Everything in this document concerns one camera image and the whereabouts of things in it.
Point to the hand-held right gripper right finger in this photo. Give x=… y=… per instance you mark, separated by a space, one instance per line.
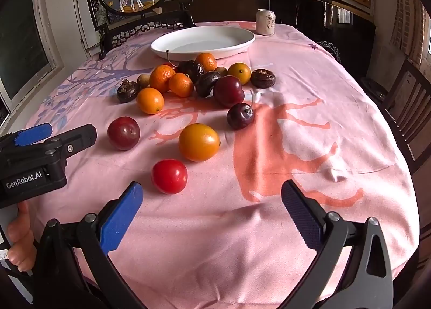
x=303 y=218

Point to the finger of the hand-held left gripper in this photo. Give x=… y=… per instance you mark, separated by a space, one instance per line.
x=32 y=134
x=80 y=135

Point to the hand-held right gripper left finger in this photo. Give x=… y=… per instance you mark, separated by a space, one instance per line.
x=121 y=218

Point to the small dark red plum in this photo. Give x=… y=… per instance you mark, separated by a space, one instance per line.
x=123 y=133

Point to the large red tomato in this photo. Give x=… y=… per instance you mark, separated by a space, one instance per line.
x=169 y=177

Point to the small yellow orange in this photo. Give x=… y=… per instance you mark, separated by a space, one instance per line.
x=150 y=101

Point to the brown longan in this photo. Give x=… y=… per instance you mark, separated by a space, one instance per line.
x=143 y=81
x=221 y=71

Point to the large mandarin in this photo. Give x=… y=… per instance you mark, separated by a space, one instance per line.
x=160 y=78

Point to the large yellow orange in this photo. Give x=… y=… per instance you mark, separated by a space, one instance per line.
x=198 y=142

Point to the wrinkled dark passion fruit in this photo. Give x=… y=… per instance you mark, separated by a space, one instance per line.
x=190 y=68

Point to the dark purple plum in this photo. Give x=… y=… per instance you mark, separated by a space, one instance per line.
x=206 y=84

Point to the large dark red plum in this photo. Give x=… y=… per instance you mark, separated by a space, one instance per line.
x=229 y=91

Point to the white oval plate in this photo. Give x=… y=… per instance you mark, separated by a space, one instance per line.
x=202 y=39

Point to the person's left hand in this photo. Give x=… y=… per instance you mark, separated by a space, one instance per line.
x=22 y=241

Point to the pink printed tablecloth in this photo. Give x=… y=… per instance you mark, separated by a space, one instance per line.
x=269 y=167

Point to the white framed window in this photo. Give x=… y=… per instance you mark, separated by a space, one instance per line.
x=20 y=43

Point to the dark cherry with stem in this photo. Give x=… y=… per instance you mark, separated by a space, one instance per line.
x=240 y=116

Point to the dark wooden chair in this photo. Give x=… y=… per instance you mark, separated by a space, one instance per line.
x=409 y=100

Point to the white beverage can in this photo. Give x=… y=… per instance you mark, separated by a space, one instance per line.
x=266 y=22

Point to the dark cabinet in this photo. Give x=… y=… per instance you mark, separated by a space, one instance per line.
x=296 y=9

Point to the checked curtain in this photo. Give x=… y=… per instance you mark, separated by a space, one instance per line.
x=410 y=16

